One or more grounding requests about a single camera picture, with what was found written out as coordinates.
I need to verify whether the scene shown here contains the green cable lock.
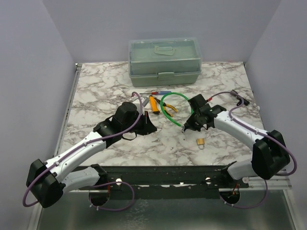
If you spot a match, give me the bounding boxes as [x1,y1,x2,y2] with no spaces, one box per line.
[160,92,189,133]

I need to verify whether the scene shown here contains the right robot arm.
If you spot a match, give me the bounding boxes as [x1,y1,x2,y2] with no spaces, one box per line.
[183,94,290,188]

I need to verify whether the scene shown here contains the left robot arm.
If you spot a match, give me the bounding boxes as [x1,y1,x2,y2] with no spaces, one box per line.
[26,102,157,208]

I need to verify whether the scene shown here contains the orange utility knife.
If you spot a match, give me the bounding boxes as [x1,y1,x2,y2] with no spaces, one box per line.
[149,95,160,115]

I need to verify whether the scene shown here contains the brass padlock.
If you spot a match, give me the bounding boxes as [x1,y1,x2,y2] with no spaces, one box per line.
[196,138,205,150]

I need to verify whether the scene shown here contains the blue red screwdriver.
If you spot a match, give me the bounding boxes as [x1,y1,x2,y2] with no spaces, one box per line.
[140,91,171,95]

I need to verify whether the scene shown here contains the green plastic toolbox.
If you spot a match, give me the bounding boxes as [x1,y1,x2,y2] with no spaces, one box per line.
[128,37,202,87]

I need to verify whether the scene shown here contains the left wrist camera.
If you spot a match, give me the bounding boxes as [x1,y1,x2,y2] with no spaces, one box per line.
[131,96,149,110]

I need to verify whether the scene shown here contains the yellow handled pliers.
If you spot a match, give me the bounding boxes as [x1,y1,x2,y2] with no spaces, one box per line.
[155,97,178,117]

